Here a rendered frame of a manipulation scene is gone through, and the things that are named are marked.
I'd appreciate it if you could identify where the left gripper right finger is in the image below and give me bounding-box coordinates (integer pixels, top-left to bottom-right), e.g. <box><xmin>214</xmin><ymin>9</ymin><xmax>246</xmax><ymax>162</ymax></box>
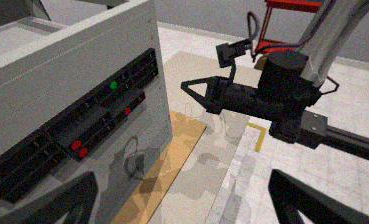
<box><xmin>268</xmin><ymin>169</ymin><xmax>369</xmax><ymax>224</ymax></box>

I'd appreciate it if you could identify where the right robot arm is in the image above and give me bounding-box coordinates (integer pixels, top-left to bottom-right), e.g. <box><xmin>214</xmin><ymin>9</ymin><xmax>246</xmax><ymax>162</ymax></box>
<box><xmin>247</xmin><ymin>0</ymin><xmax>369</xmax><ymax>139</ymax></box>

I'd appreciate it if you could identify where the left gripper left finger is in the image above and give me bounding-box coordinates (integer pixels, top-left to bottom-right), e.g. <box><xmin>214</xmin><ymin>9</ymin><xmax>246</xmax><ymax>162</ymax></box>
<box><xmin>0</xmin><ymin>171</ymin><xmax>98</xmax><ymax>224</ymax></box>

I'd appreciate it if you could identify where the light grey server rack frame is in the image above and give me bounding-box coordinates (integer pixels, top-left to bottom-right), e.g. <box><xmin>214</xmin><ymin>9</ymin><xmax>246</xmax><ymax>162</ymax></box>
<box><xmin>0</xmin><ymin>0</ymin><xmax>173</xmax><ymax>224</ymax></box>

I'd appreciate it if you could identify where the tan flat board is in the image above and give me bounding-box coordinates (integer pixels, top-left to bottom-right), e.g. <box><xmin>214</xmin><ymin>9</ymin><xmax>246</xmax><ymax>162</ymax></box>
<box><xmin>110</xmin><ymin>109</ymin><xmax>208</xmax><ymax>224</ymax></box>

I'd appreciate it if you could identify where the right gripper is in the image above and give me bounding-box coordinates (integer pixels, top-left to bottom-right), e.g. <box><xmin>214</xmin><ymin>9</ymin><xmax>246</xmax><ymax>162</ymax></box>
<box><xmin>181</xmin><ymin>42</ymin><xmax>257</xmax><ymax>115</ymax></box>

